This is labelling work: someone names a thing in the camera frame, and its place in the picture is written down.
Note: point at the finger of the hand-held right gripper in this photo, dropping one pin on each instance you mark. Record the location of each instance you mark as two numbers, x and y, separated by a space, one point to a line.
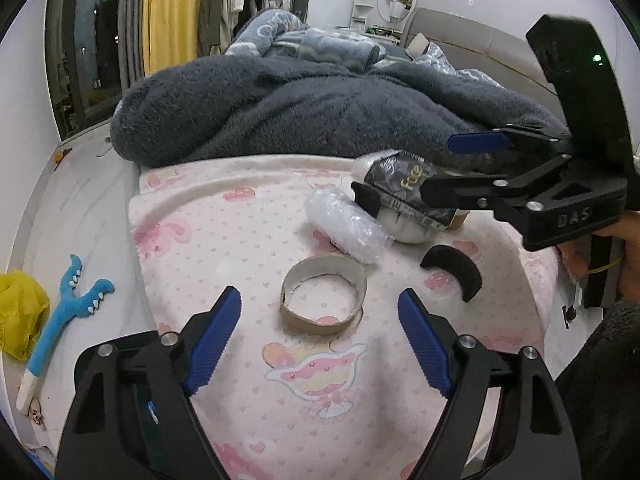
450 191
477 142

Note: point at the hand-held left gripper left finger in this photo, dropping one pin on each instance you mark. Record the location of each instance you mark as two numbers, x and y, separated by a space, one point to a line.
214 342

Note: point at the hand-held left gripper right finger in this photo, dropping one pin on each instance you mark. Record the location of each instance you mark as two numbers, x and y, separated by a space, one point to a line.
425 347

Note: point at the black printed wrapper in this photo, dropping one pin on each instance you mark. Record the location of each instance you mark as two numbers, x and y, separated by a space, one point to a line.
395 180

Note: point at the white tissue ball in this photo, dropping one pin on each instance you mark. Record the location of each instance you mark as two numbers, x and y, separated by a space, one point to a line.
407 231

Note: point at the clear plastic wrap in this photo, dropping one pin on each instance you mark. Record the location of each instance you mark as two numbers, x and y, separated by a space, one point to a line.
345 220

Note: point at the person's right forearm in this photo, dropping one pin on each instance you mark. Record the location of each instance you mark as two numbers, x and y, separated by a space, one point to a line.
605 390

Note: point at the person's right hand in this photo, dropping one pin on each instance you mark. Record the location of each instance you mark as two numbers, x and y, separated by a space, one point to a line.
631 255

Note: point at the brown cardboard piece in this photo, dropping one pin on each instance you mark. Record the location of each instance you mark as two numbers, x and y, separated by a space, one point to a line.
457 219

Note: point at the curved black foam piece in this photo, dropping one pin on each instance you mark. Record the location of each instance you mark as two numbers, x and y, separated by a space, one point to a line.
450 258

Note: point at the pale patterned quilt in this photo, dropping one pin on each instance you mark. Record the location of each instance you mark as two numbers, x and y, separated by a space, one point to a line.
450 67

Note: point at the small black foam piece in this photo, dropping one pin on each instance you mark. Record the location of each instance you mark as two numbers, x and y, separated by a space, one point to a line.
369 200

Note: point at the pink printed blanket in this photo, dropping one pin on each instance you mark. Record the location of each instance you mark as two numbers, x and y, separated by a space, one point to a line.
240 240

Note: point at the beige bed headboard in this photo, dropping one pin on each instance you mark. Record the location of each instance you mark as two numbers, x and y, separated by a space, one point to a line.
480 35

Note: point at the blue plush stick toy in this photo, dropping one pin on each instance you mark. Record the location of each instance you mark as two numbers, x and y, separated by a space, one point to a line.
65 310

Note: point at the dark grey fleece blanket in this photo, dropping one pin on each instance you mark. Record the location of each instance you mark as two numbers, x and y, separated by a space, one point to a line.
300 110

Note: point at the white vanity shelf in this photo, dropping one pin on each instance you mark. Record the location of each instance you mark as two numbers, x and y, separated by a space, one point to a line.
362 10

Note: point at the blue patterned blanket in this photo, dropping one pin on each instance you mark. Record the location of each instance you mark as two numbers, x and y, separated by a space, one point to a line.
320 42

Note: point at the small spotted toy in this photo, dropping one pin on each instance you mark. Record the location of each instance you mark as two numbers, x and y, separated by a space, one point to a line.
37 414

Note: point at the yellow plastic bag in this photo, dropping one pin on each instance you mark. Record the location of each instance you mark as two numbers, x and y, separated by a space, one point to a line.
20 310

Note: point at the small orange item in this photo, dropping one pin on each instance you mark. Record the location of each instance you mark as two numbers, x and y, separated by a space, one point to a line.
60 156

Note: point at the dark window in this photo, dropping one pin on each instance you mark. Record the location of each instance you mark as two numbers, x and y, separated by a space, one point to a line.
95 35

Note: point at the yellow curtain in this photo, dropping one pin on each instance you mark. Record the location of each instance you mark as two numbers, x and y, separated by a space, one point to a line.
172 10

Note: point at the grey curtain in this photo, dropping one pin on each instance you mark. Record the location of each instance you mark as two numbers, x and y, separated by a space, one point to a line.
132 20

